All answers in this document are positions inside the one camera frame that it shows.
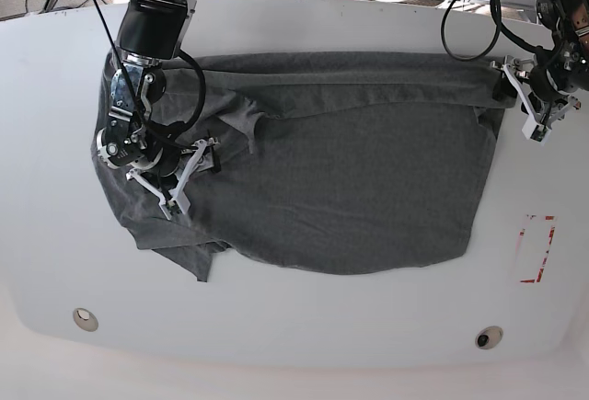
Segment round table grommet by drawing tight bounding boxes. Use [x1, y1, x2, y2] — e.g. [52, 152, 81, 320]
[475, 326, 503, 350]
[73, 308, 98, 332]

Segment grey T-shirt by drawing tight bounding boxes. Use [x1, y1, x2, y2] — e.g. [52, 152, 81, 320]
[93, 52, 513, 281]

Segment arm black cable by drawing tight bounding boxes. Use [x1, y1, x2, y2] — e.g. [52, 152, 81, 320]
[73, 0, 207, 143]
[440, 0, 549, 62]

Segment right round table grommet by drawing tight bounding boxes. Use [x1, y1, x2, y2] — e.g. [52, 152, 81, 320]
[475, 326, 503, 350]

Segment red tape rectangle marking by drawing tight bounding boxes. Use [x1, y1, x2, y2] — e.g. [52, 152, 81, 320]
[514, 214, 557, 284]

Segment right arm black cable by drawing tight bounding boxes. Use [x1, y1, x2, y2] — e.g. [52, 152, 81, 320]
[73, 0, 207, 143]

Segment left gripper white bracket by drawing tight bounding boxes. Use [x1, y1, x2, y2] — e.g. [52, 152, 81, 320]
[490, 55, 582, 131]

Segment left round table grommet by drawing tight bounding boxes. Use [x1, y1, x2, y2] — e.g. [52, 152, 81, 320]
[73, 308, 98, 332]

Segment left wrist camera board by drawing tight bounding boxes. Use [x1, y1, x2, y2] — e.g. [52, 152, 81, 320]
[522, 126, 551, 145]

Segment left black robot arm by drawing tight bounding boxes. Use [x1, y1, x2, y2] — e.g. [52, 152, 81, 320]
[491, 0, 588, 143]

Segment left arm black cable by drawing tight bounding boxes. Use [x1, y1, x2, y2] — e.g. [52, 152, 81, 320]
[440, 0, 549, 62]

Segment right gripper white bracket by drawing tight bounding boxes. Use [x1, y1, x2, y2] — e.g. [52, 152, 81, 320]
[125, 137, 222, 203]

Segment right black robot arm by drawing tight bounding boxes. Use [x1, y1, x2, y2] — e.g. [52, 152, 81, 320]
[96, 0, 218, 218]

